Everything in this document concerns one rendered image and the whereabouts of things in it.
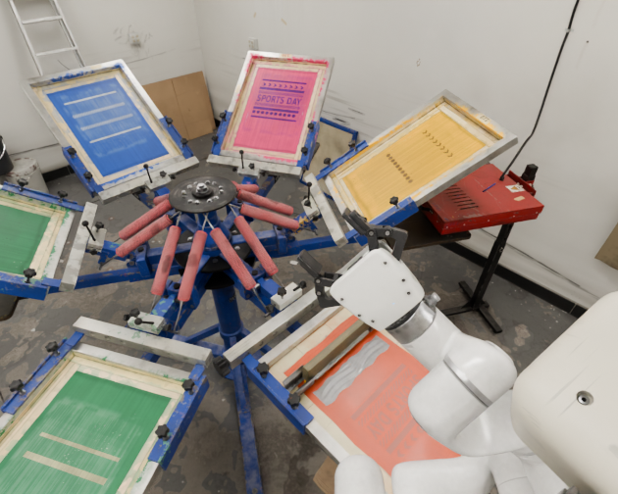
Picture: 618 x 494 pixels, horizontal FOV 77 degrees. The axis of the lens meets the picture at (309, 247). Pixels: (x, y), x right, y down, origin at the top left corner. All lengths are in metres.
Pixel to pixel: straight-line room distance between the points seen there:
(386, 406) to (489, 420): 0.85
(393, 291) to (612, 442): 0.29
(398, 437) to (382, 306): 0.93
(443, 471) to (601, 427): 0.54
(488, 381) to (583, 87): 2.44
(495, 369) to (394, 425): 0.96
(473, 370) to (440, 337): 0.07
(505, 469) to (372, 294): 0.44
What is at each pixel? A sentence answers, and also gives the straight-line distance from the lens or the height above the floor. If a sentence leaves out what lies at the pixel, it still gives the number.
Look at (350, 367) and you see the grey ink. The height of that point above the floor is 0.96.
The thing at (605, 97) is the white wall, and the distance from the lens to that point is 2.82.
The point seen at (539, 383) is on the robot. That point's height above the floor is 1.98.
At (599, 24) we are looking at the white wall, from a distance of 2.78.
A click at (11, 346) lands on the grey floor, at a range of 3.42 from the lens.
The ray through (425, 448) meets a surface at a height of 0.96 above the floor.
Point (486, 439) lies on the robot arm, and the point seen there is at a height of 1.71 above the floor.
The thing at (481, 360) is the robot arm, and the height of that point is 1.85.
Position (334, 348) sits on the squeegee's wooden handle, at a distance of 1.46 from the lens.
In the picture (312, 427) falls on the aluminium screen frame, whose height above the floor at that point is 0.99.
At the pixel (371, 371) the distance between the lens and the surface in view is 1.54.
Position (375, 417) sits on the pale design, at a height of 0.96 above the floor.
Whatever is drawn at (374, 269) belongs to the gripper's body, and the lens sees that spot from 0.53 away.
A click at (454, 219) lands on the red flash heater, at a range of 2.06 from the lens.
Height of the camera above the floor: 2.26
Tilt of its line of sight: 41 degrees down
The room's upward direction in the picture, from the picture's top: straight up
